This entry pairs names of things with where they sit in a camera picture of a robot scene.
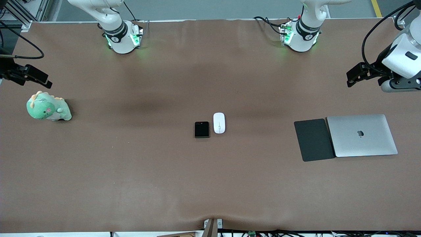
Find white computer mouse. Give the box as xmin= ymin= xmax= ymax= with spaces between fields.
xmin=213 ymin=113 xmax=226 ymax=134

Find black square phone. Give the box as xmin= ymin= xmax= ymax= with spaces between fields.
xmin=194 ymin=121 xmax=210 ymax=138

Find black mouse pad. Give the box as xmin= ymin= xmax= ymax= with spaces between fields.
xmin=294 ymin=118 xmax=336 ymax=162

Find green dinosaur plush toy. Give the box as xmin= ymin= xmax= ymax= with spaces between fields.
xmin=26 ymin=91 xmax=72 ymax=121

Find silver closed laptop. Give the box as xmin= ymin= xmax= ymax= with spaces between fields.
xmin=327 ymin=114 xmax=398 ymax=158

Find brown table cover mat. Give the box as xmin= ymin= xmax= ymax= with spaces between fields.
xmin=0 ymin=18 xmax=421 ymax=233

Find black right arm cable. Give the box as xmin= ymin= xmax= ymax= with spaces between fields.
xmin=0 ymin=21 xmax=45 ymax=60

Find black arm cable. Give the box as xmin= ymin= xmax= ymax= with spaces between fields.
xmin=0 ymin=21 xmax=45 ymax=60
xmin=361 ymin=1 xmax=416 ymax=67

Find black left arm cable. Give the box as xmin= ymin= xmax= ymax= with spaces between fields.
xmin=361 ymin=1 xmax=416 ymax=67

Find black left base cables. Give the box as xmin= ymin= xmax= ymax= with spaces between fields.
xmin=253 ymin=15 xmax=292 ymax=35

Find black right base cable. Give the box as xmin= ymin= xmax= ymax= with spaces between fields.
xmin=123 ymin=0 xmax=138 ymax=22

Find brown post with white bracket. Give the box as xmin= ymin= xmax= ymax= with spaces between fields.
xmin=204 ymin=219 xmax=223 ymax=237

